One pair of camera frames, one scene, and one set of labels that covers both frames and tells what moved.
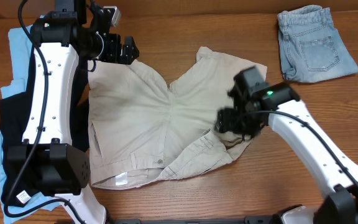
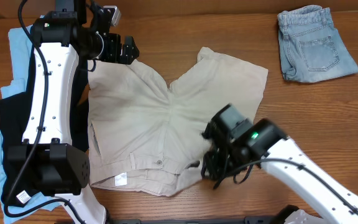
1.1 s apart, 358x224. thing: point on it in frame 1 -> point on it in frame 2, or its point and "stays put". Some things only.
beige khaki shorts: (143, 130) stays put
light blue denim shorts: (311, 48) stays put
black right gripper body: (239, 121) -> (230, 157)
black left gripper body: (117, 48) stays put
